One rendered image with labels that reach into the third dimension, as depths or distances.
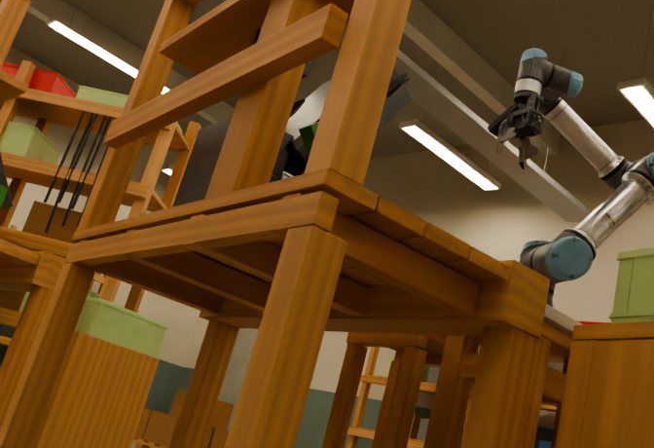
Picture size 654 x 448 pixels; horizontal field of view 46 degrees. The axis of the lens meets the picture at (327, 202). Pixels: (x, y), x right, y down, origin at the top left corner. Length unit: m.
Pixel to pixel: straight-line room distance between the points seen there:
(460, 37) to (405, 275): 6.29
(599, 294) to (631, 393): 6.49
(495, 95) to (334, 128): 6.71
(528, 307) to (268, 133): 0.75
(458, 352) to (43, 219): 3.30
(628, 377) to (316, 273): 0.69
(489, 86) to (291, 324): 6.86
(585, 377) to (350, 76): 0.83
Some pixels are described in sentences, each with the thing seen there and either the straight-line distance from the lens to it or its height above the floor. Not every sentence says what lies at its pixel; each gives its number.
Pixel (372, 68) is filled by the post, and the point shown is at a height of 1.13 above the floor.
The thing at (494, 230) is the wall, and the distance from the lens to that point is 9.13.
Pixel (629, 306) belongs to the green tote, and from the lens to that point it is 1.79.
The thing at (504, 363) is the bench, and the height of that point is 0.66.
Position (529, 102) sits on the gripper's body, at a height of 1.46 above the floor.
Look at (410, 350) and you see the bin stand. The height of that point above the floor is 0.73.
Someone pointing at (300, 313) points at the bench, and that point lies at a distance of 1.42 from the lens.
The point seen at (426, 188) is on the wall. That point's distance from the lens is 10.07.
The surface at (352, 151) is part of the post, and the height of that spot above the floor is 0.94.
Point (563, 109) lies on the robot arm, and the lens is 2.51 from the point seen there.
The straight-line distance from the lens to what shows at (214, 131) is 2.38.
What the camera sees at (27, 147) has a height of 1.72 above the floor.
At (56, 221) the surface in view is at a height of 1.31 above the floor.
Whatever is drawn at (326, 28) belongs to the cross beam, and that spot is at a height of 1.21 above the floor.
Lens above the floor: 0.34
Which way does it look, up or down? 19 degrees up
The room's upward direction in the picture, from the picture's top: 15 degrees clockwise
